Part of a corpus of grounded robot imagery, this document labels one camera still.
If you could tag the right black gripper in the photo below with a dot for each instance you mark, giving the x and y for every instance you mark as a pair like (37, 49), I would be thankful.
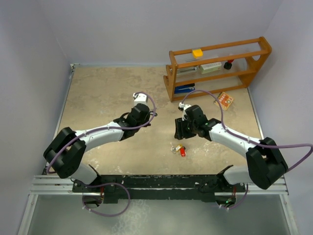
(180, 133)

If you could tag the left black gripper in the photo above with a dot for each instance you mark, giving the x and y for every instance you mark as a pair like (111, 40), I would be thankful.
(146, 122)

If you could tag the key with yellow tag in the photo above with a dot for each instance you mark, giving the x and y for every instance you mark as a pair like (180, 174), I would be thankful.
(175, 149)

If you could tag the key with red tag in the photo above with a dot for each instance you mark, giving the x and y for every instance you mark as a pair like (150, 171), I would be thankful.
(182, 151)

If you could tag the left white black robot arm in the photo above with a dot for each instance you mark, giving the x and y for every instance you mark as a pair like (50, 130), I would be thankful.
(64, 154)

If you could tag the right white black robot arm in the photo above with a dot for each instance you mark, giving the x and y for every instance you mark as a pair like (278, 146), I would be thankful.
(265, 163)

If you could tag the wooden shelf rack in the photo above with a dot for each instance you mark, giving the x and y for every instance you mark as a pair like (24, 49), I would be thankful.
(241, 59)

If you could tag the white box on shelf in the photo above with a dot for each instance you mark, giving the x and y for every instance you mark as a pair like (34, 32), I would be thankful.
(211, 67)

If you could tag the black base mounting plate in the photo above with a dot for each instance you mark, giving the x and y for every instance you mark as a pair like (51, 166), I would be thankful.
(159, 187)

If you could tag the yellow cap container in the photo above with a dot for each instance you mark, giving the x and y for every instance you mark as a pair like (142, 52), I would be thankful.
(197, 53)

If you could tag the red black bottle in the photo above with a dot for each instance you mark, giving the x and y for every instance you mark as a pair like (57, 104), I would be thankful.
(228, 64)

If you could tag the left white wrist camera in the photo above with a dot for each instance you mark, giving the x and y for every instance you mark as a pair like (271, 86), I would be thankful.
(140, 98)

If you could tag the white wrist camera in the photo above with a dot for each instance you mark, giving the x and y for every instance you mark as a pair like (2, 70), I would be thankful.
(183, 107)
(140, 98)

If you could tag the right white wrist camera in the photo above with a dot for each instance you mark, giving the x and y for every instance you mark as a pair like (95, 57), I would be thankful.
(183, 107)

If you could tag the blue handled tool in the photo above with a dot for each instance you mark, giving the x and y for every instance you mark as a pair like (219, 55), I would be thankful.
(184, 88)

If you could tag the aluminium rail frame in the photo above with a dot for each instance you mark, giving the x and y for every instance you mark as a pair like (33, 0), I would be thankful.
(97, 96)

